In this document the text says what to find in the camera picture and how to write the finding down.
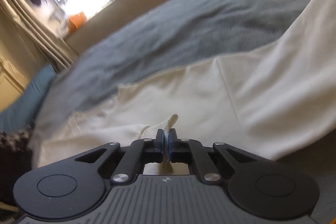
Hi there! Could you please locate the beige curtain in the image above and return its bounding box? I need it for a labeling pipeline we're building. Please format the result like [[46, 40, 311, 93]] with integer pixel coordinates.
[[1, 0, 77, 71]]

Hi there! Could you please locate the plaid dark garment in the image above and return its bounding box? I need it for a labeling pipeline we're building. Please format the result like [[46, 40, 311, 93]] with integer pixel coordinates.
[[1, 129, 33, 153]]

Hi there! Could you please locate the teal pillow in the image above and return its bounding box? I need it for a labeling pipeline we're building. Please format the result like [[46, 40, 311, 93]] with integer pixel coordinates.
[[1, 65, 56, 134]]

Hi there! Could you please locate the grey bed blanket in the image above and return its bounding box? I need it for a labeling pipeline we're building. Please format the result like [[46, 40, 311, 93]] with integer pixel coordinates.
[[34, 0, 336, 224]]

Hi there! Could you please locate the black folded garment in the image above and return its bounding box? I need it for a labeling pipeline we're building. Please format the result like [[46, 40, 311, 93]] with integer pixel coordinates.
[[0, 148, 33, 206]]

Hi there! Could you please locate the cream carved headboard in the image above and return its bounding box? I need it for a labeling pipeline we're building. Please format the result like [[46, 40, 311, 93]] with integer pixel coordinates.
[[0, 57, 28, 111]]

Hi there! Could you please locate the orange bag on windowsill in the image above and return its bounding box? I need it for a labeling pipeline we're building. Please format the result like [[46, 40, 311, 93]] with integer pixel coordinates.
[[68, 11, 87, 34]]

